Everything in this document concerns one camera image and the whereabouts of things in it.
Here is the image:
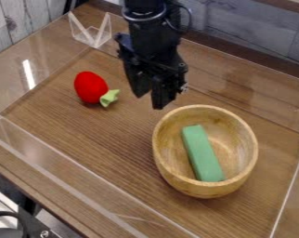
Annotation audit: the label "wooden bowl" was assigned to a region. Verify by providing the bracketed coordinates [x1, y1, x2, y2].
[152, 104, 259, 199]

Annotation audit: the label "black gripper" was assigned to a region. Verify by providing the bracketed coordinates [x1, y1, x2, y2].
[114, 12, 188, 110]

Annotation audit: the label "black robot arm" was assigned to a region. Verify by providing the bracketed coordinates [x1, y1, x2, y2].
[114, 0, 192, 110]

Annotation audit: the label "black clamp bracket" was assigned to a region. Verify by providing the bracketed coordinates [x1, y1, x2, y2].
[17, 207, 61, 238]

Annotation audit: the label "black cable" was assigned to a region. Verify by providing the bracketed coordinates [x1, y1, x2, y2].
[0, 210, 22, 221]

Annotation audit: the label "clear acrylic tray walls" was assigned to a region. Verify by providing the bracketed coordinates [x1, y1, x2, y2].
[0, 8, 299, 238]

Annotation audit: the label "red plush strawberry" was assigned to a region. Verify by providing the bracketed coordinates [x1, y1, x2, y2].
[74, 72, 120, 107]

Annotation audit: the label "green rectangular block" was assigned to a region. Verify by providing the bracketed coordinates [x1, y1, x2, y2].
[181, 125, 225, 182]

